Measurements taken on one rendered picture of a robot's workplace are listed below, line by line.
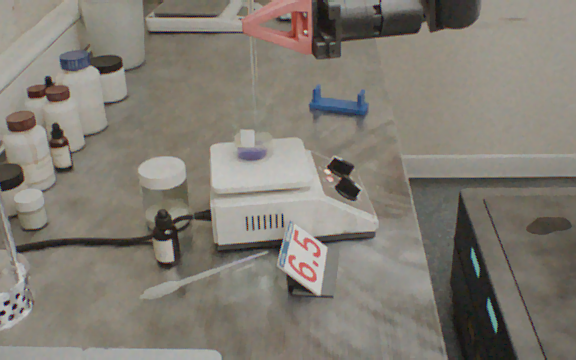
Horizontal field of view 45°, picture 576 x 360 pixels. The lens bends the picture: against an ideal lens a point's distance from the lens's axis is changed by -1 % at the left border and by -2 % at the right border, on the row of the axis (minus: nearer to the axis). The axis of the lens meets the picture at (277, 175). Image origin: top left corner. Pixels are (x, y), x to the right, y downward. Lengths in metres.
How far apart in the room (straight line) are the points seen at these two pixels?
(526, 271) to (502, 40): 1.09
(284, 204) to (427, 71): 1.64
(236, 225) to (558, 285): 0.83
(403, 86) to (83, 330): 1.82
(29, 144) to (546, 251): 1.07
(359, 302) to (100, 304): 0.28
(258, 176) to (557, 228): 0.98
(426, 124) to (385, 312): 1.77
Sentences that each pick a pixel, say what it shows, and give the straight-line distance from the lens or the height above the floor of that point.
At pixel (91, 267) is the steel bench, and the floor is 0.75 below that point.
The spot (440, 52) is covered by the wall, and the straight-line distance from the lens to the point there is 2.41.
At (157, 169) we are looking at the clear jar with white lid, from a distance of 0.89.
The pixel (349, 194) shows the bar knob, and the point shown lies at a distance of 0.86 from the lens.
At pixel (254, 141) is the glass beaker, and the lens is 0.84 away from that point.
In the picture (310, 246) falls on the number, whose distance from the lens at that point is 0.82.
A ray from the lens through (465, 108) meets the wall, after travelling 2.50.
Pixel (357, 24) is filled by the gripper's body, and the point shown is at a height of 1.01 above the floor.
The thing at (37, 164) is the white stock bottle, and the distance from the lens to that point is 1.03.
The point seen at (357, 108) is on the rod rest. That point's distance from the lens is 1.20.
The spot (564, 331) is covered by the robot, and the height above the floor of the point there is 0.37.
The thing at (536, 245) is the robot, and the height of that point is 0.36.
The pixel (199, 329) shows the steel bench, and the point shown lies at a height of 0.75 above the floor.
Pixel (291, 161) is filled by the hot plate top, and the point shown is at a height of 0.84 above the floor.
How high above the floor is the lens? 1.23
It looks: 29 degrees down
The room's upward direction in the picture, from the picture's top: 2 degrees counter-clockwise
